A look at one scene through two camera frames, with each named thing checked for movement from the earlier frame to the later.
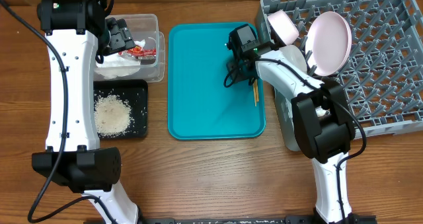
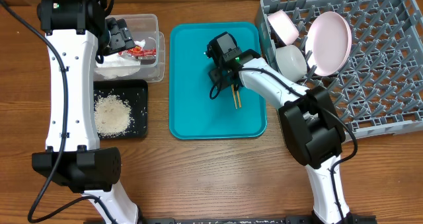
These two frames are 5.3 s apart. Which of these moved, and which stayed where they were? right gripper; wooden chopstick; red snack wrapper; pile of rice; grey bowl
Moved: right gripper; wooden chopstick
Stayed: grey bowl; pile of rice; red snack wrapper
